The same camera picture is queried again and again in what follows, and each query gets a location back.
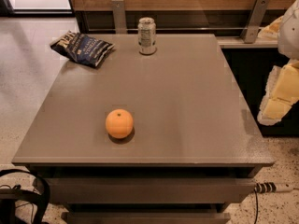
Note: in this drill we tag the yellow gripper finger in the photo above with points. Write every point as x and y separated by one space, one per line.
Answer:
271 30
281 93

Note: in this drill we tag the silver 7up soda can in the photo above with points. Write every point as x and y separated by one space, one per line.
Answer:
147 36

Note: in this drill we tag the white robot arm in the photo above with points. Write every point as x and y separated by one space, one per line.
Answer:
288 34

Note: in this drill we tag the white power strip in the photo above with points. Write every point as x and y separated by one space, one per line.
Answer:
271 187

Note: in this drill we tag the grey drawer cabinet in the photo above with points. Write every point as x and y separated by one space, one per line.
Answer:
194 148

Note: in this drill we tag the orange fruit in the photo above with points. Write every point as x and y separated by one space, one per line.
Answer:
119 123

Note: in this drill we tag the dark blue chip bag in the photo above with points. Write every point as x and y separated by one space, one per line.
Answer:
82 49

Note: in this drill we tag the right metal wall bracket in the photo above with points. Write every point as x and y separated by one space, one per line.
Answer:
250 32

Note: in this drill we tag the metal wall bracket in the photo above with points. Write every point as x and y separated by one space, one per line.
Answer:
119 16
250 32

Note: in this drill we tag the left metal wall bracket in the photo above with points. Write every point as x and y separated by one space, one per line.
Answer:
119 16

